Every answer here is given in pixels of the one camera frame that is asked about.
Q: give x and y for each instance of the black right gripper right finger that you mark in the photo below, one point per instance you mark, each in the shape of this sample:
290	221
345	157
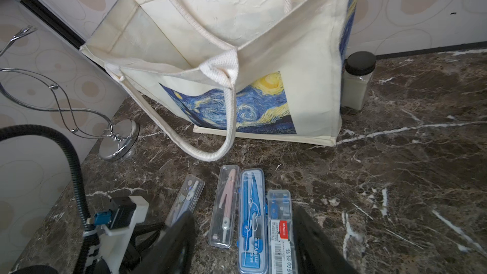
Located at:
315	253

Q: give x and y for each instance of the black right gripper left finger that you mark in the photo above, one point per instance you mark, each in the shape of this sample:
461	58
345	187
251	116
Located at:
174	253

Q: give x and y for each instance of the red label clear case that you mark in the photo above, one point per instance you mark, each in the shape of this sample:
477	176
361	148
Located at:
282	258

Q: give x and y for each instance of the light blue compass case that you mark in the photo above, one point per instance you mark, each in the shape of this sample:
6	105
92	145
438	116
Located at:
186	199

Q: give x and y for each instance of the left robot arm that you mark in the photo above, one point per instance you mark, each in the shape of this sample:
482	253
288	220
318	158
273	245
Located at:
40	224

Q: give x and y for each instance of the pink compass case upper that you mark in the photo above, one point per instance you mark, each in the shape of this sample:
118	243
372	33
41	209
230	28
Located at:
225	207

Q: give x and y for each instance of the blue compass clear case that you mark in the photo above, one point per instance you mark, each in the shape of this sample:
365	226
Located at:
252	222

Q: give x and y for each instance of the cream canvas tote bag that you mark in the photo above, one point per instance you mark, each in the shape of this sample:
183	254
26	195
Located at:
208	71

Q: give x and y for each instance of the small grey cylinder bottle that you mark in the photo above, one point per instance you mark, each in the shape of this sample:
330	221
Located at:
356	79

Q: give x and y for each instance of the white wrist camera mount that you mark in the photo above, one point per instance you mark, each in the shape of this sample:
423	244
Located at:
126	213

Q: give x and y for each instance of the chrome wire cup rack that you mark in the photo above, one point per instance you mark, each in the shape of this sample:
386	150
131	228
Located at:
117	140

